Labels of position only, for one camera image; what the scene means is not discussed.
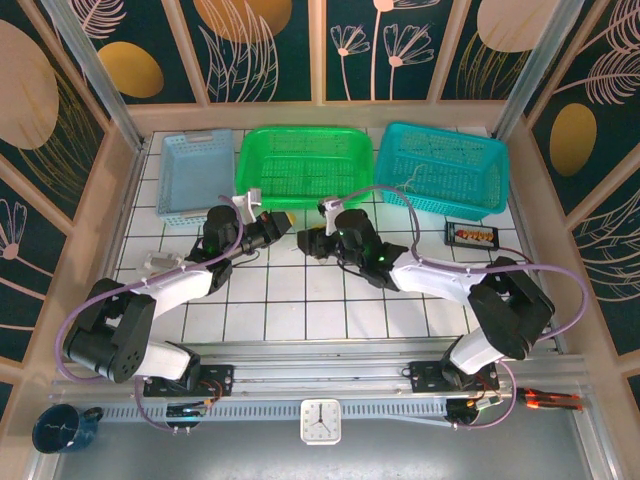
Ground teal plastic basket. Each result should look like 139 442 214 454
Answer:
373 121 510 222

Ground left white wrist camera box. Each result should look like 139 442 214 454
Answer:
231 187 264 222

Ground aluminium mounting rail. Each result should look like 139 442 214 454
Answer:
49 338 599 407

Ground black charger box orange plugs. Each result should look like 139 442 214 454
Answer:
444 221 500 250

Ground dark blue enamel mug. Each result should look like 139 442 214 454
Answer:
32 403 105 455

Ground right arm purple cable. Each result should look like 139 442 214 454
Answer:
324 185 588 431

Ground grey slotted cable duct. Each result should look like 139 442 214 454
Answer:
99 402 451 424

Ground small black controller board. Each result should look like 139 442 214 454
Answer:
165 398 211 421
446 392 504 427

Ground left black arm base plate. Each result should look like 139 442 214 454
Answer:
143 363 235 399

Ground clear plastic tube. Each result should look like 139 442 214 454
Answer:
491 0 585 140

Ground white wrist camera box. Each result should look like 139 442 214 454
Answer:
317 196 347 236
231 187 264 222

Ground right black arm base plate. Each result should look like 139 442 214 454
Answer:
408 360 501 394

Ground aluminium frame post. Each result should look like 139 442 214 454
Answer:
40 0 147 151

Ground light blue plastic basket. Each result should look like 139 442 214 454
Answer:
157 128 236 229

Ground orange black handled tool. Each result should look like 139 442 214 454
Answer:
519 387 584 412

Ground small clear plastic piece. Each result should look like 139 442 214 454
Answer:
141 251 184 274

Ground thin white cable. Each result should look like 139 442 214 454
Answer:
399 167 427 194

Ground green plastic basket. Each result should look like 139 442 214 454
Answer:
234 127 376 211

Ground white square analog clock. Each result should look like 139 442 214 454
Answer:
299 398 343 445

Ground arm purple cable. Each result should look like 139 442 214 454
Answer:
56 194 246 432
324 185 588 431

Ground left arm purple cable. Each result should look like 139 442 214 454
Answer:
56 194 246 432

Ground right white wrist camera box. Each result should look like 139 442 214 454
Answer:
317 196 347 236

